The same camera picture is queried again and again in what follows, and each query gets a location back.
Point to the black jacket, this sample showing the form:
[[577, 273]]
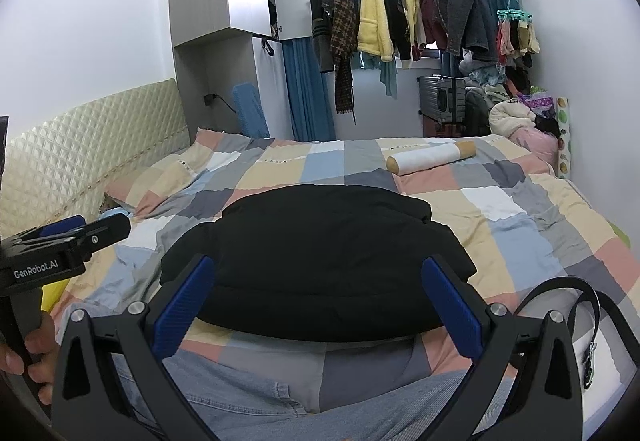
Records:
[[320, 261]]

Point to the brown plaid hanging scarf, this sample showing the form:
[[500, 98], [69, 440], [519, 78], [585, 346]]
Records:
[[342, 21]]

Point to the yellow fleece jacket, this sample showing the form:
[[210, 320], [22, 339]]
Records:
[[372, 21]]

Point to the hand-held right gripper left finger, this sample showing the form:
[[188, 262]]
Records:
[[182, 311]]

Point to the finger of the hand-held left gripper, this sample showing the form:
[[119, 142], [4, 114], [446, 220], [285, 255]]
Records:
[[62, 226], [107, 228]]

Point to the white bolster pillow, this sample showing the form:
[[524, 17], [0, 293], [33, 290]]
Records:
[[430, 158]]

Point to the pale yellow hanging shirt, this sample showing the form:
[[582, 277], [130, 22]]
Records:
[[411, 1]]

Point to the blue padded board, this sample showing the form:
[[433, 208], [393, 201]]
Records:
[[250, 111]]

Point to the patchwork pillow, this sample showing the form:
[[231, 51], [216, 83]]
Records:
[[175, 171]]

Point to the grey denim jacket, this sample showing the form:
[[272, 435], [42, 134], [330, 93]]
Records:
[[455, 11]]

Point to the person's blue jeans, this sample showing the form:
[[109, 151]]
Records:
[[240, 391]]

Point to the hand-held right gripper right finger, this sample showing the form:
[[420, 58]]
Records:
[[452, 316]]

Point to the maroon hanging garment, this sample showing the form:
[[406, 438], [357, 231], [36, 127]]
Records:
[[430, 21]]

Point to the black hanging garment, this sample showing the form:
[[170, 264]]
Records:
[[392, 6]]

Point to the pile of clothes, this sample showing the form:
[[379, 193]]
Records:
[[510, 116]]

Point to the patchwork quilt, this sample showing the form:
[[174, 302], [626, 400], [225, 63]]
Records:
[[500, 231]]

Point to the dark red suitcase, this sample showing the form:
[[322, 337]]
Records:
[[440, 128]]

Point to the cream quilted headboard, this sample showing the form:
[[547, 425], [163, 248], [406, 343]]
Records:
[[75, 146]]

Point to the silver suitcase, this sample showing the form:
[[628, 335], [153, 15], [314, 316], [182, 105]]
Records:
[[442, 98]]

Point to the green sock drying hanger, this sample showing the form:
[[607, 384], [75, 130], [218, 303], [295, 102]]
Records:
[[515, 33]]

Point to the blue curtain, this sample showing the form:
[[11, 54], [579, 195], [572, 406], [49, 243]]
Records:
[[307, 96]]

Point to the teal hanging scarf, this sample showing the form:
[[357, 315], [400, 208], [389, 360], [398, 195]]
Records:
[[388, 81]]

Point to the dotted rolled mat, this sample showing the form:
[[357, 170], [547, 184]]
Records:
[[563, 136]]

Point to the light blue blanket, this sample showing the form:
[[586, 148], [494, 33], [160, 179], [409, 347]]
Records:
[[112, 213]]

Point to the person's left hand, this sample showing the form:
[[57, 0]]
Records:
[[45, 341]]

